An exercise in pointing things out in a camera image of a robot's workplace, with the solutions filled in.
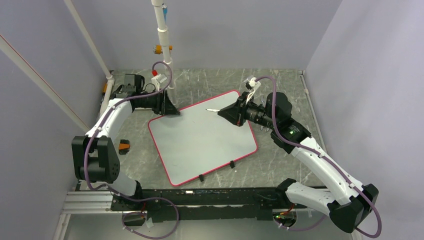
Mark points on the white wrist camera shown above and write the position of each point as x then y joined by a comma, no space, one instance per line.
157,79
252,85

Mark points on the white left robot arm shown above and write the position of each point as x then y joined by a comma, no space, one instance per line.
95,158

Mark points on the white slanted corner pipe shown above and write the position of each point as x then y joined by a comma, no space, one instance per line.
110,80

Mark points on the orange pipe clamp knob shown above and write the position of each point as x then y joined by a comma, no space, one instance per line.
158,49

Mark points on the white vertical pvc pipe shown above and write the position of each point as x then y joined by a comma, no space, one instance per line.
162,31

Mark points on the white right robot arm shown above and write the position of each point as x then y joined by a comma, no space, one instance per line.
348,203

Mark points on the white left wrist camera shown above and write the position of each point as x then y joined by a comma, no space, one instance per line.
157,79

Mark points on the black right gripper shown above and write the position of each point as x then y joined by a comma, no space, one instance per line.
236,113

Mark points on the black whiteboard marker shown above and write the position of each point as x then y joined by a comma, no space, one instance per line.
212,110

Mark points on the orange black small tool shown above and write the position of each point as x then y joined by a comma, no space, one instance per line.
124,146

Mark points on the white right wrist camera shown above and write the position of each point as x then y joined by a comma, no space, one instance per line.
252,85

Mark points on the white red wall trim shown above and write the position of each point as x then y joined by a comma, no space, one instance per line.
40,82

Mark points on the red framed whiteboard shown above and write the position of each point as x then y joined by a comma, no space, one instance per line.
198,141

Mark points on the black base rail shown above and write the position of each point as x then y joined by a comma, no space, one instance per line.
260,203

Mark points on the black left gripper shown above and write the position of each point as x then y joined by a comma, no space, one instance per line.
162,99

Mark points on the silver combination wrench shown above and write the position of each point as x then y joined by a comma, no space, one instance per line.
264,120

